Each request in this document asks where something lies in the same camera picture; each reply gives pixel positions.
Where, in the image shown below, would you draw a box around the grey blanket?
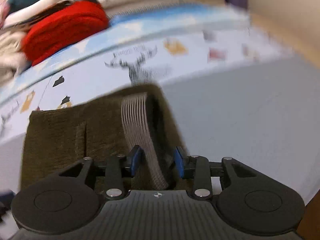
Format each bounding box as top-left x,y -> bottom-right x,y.
0,55 -> 320,240

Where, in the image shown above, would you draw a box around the beige garment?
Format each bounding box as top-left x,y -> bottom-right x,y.
0,31 -> 30,86

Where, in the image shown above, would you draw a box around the brown corduroy pants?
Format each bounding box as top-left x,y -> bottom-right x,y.
20,84 -> 190,190

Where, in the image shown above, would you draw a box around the red knitted garment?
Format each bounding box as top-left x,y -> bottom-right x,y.
22,1 -> 109,66

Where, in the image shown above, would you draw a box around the wooden bed frame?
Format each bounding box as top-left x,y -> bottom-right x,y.
251,13 -> 319,69

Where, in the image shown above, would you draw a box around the white garment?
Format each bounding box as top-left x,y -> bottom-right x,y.
3,0 -> 75,28

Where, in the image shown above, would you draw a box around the printed light blue bedsheet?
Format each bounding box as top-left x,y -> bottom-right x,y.
1,4 -> 293,142

